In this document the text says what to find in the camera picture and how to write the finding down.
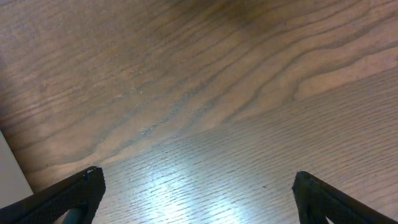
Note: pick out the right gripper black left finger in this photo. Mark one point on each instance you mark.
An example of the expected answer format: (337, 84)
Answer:
(77, 198)

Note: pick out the white cardboard box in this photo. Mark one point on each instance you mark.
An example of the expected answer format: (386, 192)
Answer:
(13, 184)

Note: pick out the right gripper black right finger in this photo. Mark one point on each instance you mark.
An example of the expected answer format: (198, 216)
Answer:
(319, 202)

